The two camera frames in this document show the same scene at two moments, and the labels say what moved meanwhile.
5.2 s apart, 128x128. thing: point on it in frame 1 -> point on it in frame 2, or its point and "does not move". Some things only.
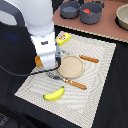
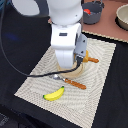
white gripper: (47, 49) -> (70, 44)
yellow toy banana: (54, 95) does not move
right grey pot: (96, 11) does not move
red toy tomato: (87, 10) does not move
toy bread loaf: (38, 61) -> (86, 58)
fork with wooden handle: (69, 82) does not move
